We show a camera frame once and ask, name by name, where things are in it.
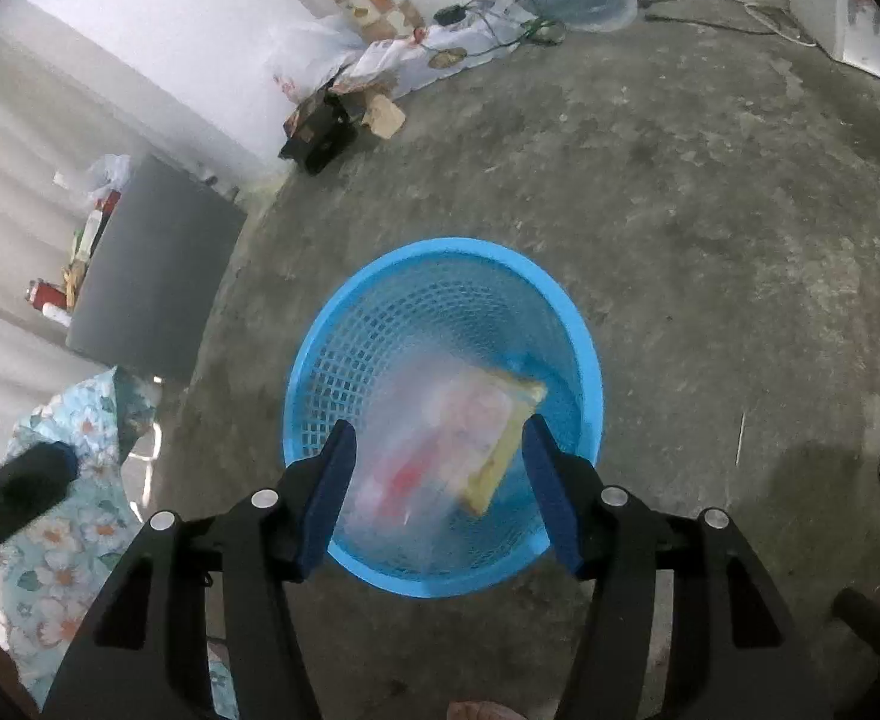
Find clear plastic cup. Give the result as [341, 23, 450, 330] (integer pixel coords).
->
[341, 346, 522, 574]

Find clear plastic bag on cabinet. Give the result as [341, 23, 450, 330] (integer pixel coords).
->
[53, 154, 134, 211]

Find white curtain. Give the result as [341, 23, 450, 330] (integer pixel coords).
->
[0, 29, 270, 467]

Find small white bottle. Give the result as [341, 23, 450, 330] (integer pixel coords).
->
[41, 302, 72, 328]

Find white plastic shopping bag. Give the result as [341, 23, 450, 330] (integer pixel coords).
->
[266, 16, 367, 104]

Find blue mesh trash basket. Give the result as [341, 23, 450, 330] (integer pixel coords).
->
[280, 238, 604, 598]

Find grey bedside cabinet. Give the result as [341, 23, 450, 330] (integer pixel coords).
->
[65, 156, 246, 385]

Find dark cardboard box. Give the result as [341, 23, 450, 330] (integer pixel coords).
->
[279, 88, 357, 176]

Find yellow snack packet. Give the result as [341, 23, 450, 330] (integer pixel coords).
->
[429, 367, 547, 517]

